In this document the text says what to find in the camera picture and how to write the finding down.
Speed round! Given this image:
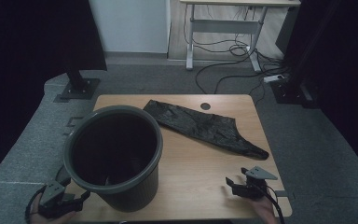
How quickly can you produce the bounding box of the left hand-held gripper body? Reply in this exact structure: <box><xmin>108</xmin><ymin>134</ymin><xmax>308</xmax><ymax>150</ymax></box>
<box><xmin>37</xmin><ymin>180</ymin><xmax>84</xmax><ymax>219</ymax></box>

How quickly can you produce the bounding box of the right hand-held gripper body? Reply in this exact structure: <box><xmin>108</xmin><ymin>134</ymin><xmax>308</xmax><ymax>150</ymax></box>
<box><xmin>232</xmin><ymin>165</ymin><xmax>279</xmax><ymax>201</ymax></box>

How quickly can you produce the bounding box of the black plastic trash bin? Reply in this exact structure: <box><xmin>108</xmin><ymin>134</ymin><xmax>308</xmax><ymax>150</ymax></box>
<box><xmin>69</xmin><ymin>111</ymin><xmax>160</xmax><ymax>214</ymax></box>

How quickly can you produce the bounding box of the black plastic garbage bag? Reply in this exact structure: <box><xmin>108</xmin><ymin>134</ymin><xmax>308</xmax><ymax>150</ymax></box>
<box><xmin>143</xmin><ymin>99</ymin><xmax>270</xmax><ymax>161</ymax></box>

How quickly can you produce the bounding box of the person's left hand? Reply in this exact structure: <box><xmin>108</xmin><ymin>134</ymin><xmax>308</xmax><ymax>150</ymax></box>
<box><xmin>28</xmin><ymin>195</ymin><xmax>77</xmax><ymax>224</ymax></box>

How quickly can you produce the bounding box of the person's right hand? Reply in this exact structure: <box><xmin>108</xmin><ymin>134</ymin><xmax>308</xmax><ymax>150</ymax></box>
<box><xmin>249</xmin><ymin>193</ymin><xmax>280</xmax><ymax>224</ymax></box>

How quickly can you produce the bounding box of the white power strip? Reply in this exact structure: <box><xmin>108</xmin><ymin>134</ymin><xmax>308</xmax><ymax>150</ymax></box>
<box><xmin>263</xmin><ymin>74</ymin><xmax>285</xmax><ymax>84</ymax></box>

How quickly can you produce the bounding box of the dark curtain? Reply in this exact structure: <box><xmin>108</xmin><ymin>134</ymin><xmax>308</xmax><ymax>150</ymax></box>
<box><xmin>283</xmin><ymin>0</ymin><xmax>358</xmax><ymax>181</ymax></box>
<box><xmin>0</xmin><ymin>0</ymin><xmax>108</xmax><ymax>188</ymax></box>

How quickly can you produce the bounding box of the white partition panel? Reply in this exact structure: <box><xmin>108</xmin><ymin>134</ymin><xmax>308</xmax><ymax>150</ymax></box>
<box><xmin>88</xmin><ymin>0</ymin><xmax>172</xmax><ymax>54</ymax></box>

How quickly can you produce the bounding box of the left hand-held gripper cable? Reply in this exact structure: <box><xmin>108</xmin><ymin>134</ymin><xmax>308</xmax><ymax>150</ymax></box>
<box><xmin>24</xmin><ymin>186</ymin><xmax>47</xmax><ymax>224</ymax></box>

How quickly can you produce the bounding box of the hand-held gripper cable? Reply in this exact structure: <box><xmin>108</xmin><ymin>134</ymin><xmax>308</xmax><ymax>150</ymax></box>
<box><xmin>24</xmin><ymin>186</ymin><xmax>47</xmax><ymax>224</ymax></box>
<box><xmin>255</xmin><ymin>183</ymin><xmax>286</xmax><ymax>224</ymax></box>

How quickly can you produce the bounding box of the right hand-held gripper cable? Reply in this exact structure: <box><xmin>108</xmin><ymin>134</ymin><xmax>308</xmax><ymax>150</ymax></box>
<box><xmin>255</xmin><ymin>183</ymin><xmax>286</xmax><ymax>224</ymax></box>

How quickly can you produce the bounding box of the tangle of black floor cables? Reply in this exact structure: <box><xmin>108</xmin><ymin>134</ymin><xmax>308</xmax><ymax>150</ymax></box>
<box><xmin>183</xmin><ymin>4</ymin><xmax>290</xmax><ymax>105</ymax></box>

